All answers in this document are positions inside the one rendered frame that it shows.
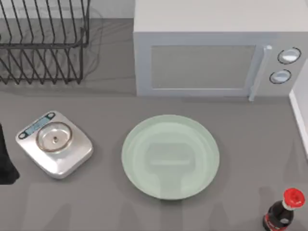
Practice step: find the large microwave knob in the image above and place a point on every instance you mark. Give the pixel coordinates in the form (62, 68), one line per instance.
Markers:
(289, 55)

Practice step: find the dark bottle with red cap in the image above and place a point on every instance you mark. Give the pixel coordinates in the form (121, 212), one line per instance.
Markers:
(282, 211)

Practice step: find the pale green plate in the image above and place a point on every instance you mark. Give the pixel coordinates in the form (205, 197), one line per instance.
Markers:
(170, 157)

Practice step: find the small microwave knob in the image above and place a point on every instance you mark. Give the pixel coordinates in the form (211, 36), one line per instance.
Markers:
(280, 76)

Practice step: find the pale microwave oven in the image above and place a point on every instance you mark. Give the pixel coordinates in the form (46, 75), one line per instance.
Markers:
(216, 24)

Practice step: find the silver kitchen scale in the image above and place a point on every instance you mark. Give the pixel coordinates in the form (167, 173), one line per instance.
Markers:
(55, 154)

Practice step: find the microwave oven door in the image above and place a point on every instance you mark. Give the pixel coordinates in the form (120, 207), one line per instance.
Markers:
(202, 67)

